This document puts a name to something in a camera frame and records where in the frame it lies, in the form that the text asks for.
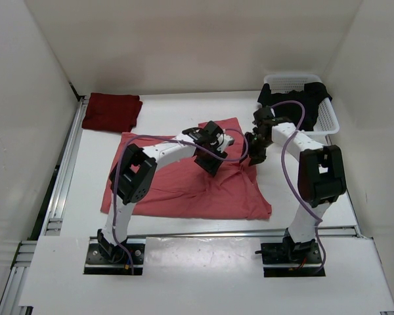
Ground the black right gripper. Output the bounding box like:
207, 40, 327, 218
238, 132, 271, 167

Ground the pink t shirt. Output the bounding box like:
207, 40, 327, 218
100, 117, 273, 221

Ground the dark red t shirt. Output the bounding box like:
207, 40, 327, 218
81, 93, 142, 133

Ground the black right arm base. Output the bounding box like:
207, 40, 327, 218
255, 236, 326, 278

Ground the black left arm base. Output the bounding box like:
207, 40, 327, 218
83, 238, 146, 276

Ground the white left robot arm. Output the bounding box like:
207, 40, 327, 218
97, 121, 234, 263

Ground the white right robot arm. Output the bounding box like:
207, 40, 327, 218
245, 107, 347, 263

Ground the white plastic laundry basket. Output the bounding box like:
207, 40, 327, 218
257, 73, 339, 137

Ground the black t shirt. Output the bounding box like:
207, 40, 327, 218
257, 82, 332, 131

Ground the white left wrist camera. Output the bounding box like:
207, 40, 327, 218
217, 133, 234, 152

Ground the aluminium left frame profile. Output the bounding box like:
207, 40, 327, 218
0, 96, 89, 314

